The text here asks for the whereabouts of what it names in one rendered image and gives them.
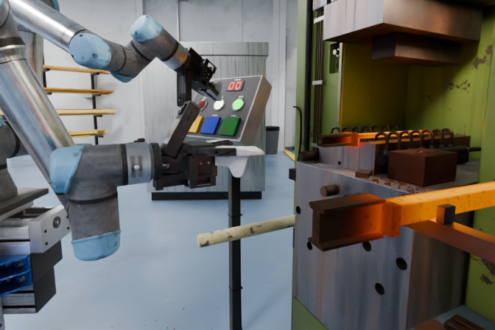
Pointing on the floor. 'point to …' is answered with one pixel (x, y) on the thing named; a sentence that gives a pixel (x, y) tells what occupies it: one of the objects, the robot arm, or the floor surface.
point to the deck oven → (255, 171)
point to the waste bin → (272, 140)
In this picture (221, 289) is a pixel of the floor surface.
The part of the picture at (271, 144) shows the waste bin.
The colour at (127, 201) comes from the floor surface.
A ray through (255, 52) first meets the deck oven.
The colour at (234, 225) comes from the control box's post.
